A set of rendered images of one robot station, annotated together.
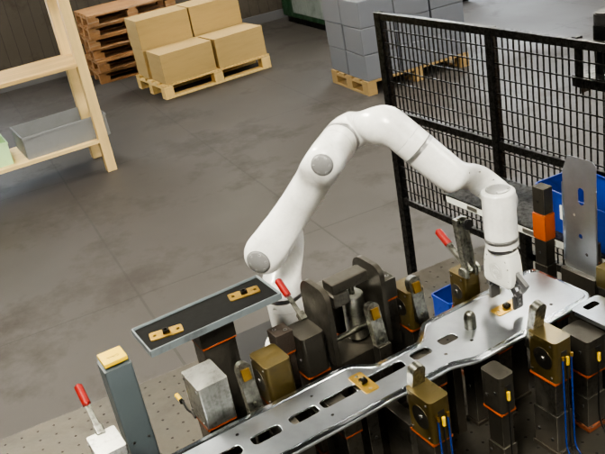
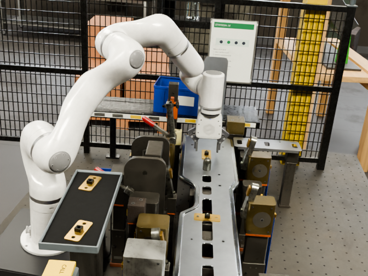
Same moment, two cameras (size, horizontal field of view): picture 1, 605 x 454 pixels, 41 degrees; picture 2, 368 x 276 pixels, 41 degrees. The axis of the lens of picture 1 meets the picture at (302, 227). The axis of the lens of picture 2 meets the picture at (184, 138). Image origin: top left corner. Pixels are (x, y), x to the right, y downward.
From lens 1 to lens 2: 163 cm
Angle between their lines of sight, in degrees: 57
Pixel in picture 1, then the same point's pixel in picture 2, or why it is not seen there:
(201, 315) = (84, 208)
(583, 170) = (218, 64)
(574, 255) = not seen: hidden behind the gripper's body
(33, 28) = not seen: outside the picture
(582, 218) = not seen: hidden behind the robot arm
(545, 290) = (208, 142)
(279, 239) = (76, 136)
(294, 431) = (221, 262)
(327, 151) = (139, 48)
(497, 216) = (219, 89)
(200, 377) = (147, 251)
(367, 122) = (156, 25)
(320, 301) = (157, 168)
